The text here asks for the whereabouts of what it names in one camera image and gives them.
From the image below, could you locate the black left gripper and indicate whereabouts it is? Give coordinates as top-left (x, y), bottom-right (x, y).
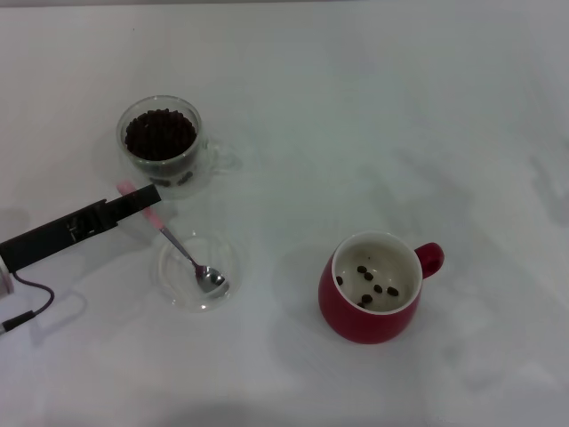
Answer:
top-left (0, 183), bottom-right (161, 274)

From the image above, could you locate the pink-handled metal spoon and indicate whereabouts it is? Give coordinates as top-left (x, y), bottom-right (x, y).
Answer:
top-left (116, 179), bottom-right (230, 295)

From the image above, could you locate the red ceramic mug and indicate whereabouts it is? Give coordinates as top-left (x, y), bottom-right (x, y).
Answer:
top-left (317, 230), bottom-right (445, 345)

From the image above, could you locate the coffee bean pile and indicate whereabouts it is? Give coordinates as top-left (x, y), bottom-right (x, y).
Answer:
top-left (124, 108), bottom-right (197, 161)

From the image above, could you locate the clear glass saucer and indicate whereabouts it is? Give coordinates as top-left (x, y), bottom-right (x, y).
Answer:
top-left (155, 229), bottom-right (245, 314)

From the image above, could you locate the clear double-wall glass cup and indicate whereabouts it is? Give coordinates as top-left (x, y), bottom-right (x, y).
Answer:
top-left (116, 95), bottom-right (242, 201)

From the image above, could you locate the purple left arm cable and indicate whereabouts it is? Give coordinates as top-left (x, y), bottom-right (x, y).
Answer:
top-left (0, 272), bottom-right (57, 335)

